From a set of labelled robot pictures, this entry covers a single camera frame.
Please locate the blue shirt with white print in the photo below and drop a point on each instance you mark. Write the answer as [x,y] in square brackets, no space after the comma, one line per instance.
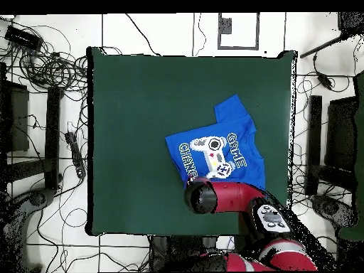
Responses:
[233,119]

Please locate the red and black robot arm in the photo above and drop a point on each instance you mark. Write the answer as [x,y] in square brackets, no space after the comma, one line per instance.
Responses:
[236,196]

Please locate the black flat panel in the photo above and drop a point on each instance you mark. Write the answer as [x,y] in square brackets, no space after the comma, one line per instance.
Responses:
[18,119]
[339,133]

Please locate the dark green table cloth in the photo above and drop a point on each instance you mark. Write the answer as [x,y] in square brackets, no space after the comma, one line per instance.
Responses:
[142,99]

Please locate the black power strip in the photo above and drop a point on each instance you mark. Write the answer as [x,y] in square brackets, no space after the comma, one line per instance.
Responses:
[75,153]

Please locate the black stand bar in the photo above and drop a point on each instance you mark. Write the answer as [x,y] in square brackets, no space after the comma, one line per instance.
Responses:
[315,136]
[52,136]

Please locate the small dark grey square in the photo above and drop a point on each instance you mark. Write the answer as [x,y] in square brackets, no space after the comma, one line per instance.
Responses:
[226,25]

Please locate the black stand base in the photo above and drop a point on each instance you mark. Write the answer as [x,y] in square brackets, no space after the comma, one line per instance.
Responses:
[37,197]
[332,209]

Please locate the black rod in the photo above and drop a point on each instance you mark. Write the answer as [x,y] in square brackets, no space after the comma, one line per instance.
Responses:
[321,47]

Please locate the black speckled block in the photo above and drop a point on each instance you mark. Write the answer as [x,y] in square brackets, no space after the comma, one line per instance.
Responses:
[351,22]

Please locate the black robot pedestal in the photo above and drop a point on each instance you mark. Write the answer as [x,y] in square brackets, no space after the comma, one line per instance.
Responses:
[176,253]

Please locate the grey square frame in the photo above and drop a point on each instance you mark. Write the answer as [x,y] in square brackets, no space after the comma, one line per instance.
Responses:
[257,31]

